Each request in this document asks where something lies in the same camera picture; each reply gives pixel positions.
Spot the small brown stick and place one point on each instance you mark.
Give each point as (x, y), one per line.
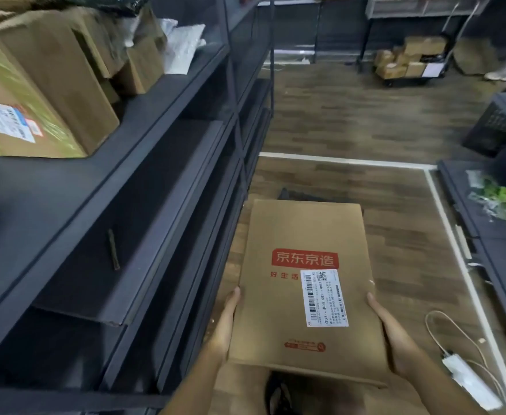
(114, 250)

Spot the white plastic strip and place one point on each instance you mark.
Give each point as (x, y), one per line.
(462, 242)

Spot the pile of trolley cardboard boxes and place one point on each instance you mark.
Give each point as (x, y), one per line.
(421, 47)

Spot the dark grey metal shelving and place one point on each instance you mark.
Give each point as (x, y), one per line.
(63, 203)

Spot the red logo cardboard box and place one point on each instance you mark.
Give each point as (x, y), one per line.
(287, 324)

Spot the black platform trolley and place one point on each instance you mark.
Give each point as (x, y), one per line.
(408, 80)

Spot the person's left foot in sandal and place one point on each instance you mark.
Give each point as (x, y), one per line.
(279, 397)

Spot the person's right hand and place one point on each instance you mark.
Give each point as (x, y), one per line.
(400, 345)

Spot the person's right forearm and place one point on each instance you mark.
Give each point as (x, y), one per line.
(447, 397)

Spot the person's left forearm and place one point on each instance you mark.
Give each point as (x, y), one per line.
(192, 389)

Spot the large white poly mailer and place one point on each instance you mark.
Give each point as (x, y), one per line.
(181, 47)

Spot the white power strip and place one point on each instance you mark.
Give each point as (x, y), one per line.
(469, 380)

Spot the person's left hand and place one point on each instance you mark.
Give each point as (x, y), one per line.
(225, 332)

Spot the yellow taped cardboard box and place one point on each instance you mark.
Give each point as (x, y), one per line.
(54, 82)

